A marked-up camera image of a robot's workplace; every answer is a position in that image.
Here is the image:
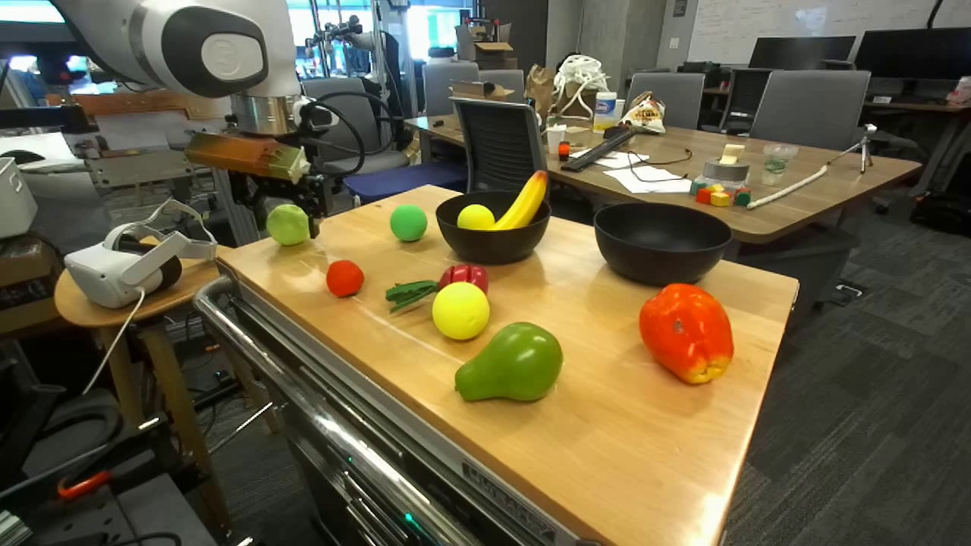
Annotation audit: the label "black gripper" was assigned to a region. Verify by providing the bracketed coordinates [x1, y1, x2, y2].
[233, 136, 327, 235]

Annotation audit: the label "large yellow ball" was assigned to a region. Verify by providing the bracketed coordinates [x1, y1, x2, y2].
[432, 282, 493, 340]

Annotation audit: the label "black bowl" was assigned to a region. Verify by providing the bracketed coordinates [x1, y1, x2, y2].
[438, 194, 548, 264]
[595, 203, 731, 285]

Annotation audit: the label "small red tomato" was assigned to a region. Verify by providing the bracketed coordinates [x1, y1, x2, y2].
[326, 260, 363, 297]

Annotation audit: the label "green pear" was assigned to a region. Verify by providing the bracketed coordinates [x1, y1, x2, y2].
[455, 320, 565, 404]

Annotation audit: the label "light green dimpled ball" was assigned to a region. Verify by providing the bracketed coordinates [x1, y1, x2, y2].
[267, 203, 311, 244]

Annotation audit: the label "wooden office desk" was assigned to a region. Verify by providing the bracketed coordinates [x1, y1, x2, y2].
[403, 108, 927, 247]

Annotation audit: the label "red radish with greens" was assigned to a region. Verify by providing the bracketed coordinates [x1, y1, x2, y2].
[386, 264, 489, 311]

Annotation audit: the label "orange handled clamp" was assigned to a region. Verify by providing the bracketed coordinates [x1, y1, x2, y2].
[54, 470, 112, 503]

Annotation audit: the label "far black bowl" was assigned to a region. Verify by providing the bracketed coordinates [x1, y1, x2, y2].
[595, 203, 731, 285]

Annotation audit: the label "coloured toy blocks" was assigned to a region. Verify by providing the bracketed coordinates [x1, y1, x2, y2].
[693, 185, 749, 208]

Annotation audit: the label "clear plastic container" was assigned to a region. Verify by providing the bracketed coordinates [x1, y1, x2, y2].
[713, 142, 749, 181]

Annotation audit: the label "dark green ball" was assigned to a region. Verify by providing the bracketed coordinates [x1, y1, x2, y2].
[390, 206, 427, 243]

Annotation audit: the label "white papers on desk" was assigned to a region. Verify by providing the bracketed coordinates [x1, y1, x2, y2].
[609, 162, 693, 194]

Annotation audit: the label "white VR headset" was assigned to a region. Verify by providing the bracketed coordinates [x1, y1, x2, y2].
[65, 196, 220, 308]

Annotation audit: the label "grey office chair right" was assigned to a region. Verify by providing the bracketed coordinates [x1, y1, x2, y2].
[749, 70, 871, 147]

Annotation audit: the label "black computer monitor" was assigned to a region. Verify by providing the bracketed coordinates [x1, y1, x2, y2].
[749, 36, 857, 70]

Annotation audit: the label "near black bowl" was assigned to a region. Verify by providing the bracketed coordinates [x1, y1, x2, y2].
[438, 194, 548, 264]

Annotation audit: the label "yellow banana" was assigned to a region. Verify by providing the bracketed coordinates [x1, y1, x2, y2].
[496, 169, 548, 230]

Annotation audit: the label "grey mesh office chair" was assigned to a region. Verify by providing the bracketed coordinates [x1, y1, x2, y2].
[451, 96, 545, 194]

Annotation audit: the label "small yellow lemon ball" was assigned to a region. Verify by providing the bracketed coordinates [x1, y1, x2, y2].
[459, 203, 496, 230]

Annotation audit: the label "round wooden stool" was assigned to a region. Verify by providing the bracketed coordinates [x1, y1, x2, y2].
[54, 260, 232, 536]

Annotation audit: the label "grey office chair left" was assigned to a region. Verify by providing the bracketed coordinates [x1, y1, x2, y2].
[305, 78, 407, 178]

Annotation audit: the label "metal cart handle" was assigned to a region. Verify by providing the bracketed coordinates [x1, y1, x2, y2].
[193, 279, 477, 546]

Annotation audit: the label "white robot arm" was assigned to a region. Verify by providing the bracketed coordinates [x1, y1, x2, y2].
[51, 0, 331, 226]

